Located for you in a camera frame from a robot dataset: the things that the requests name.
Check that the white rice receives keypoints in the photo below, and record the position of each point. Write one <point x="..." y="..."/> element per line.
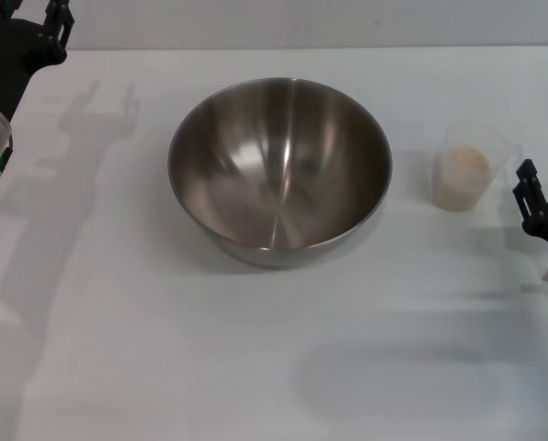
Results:
<point x="460" y="179"/>

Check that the stainless steel mixing bowl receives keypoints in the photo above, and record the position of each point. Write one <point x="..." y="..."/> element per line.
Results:
<point x="278" y="170"/>

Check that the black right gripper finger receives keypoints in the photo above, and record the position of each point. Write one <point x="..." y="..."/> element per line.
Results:
<point x="531" y="197"/>

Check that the clear plastic measuring cup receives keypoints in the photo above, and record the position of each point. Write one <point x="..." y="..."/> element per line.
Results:
<point x="499" y="151"/>

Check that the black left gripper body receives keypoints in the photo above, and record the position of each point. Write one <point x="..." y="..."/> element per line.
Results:
<point x="12" y="59"/>

